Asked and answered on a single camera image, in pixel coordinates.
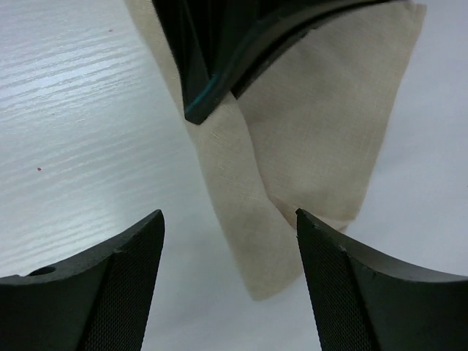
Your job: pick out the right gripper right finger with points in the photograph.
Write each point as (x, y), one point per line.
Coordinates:
(363, 299)

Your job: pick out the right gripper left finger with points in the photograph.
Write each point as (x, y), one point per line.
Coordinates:
(98, 299)

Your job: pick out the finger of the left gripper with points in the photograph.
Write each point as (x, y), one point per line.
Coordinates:
(214, 42)
(273, 52)

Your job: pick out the beige cloth napkin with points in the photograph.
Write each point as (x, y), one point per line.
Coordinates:
(306, 134)

